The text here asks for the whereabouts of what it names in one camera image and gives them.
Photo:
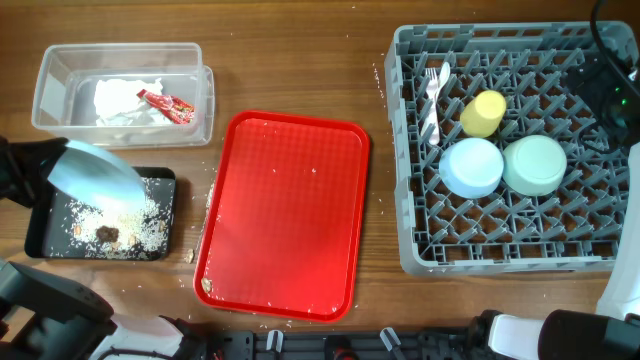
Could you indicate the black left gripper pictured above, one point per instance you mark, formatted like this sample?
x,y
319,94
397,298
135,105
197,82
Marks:
x,y
21,161

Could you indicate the light blue dinner plate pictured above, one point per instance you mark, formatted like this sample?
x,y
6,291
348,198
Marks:
x,y
97,177

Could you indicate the food scraps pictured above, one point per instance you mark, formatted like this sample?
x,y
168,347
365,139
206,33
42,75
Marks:
x,y
141,234

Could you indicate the red snack wrapper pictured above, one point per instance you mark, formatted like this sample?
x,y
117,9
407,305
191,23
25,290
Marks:
x,y
175,109

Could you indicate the white plastic fork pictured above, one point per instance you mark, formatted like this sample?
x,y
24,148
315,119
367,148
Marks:
x,y
432,90

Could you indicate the white plastic spoon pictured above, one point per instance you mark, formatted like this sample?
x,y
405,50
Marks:
x,y
443,74

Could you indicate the yellow plastic cup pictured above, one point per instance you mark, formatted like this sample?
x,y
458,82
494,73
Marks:
x,y
482,116

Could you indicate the light green bowl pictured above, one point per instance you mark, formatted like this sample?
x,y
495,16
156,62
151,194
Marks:
x,y
534,165

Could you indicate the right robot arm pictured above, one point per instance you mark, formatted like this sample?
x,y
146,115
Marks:
x,y
611,89

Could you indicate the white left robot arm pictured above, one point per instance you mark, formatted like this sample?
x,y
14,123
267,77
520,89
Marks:
x,y
70,321

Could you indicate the black waste tray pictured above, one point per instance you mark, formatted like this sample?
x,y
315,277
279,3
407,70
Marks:
x,y
43,237

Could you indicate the clear plastic waste bin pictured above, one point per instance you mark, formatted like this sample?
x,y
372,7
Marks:
x,y
63,102

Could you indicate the grey dishwasher rack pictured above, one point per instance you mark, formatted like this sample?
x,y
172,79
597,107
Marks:
x,y
577,227

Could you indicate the white tissue in bin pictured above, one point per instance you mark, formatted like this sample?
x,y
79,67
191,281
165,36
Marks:
x,y
117,104

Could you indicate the red plastic tray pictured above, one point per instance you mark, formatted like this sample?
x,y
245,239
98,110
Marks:
x,y
283,225

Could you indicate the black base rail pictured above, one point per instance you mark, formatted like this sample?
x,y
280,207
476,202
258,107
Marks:
x,y
386,344

